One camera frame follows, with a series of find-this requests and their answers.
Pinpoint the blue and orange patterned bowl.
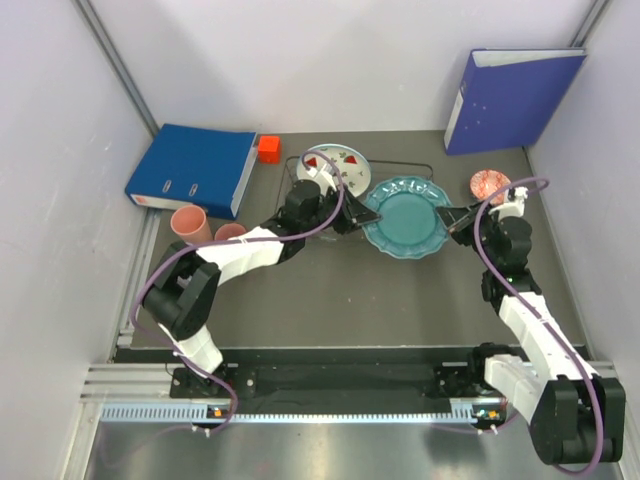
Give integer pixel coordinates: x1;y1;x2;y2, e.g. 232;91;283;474
469;169;511;201

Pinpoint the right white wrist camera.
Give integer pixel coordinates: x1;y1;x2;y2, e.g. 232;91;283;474
489;187;528;221

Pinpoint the purple binder standing upright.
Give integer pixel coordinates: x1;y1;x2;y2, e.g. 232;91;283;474
444;48;587;155

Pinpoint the white slotted cable duct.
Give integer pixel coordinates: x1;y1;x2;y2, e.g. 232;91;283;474
100;403;504;424

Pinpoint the small red cube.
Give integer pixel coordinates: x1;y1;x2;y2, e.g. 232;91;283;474
258;135;281;164

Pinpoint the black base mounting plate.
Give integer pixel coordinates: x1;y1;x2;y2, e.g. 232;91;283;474
169;363;506;401

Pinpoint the teal scalloped plate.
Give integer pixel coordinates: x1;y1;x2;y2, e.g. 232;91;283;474
362;176;452;260

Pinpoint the pink patterned mug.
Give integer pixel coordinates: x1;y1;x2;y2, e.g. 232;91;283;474
214;223;247;241

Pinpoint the blue binder lying flat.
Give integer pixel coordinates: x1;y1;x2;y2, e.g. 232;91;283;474
125;123;257;220

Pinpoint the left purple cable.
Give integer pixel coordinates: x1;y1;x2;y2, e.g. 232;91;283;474
129;151;346;436

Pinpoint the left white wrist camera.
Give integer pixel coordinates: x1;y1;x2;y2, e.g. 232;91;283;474
303;163;339;195

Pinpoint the pink plastic cup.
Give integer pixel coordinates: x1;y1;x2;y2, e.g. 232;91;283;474
170;205;213;244

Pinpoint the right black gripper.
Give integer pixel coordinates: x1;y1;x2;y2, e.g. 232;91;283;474
433;200;500;270

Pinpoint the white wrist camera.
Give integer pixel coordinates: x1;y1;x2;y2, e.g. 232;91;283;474
489;187;528;221
303;163;339;195

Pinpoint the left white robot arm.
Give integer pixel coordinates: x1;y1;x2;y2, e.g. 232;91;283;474
140;180;381;397

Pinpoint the black wire dish rack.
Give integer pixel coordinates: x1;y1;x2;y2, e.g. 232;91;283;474
274;155;434;243

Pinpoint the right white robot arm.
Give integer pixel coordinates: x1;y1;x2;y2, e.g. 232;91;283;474
436;204;626;467

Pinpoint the white plate with red fruit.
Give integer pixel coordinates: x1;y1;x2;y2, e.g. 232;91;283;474
296;144;371;197

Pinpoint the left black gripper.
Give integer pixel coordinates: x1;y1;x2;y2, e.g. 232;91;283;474
302;184;384;236

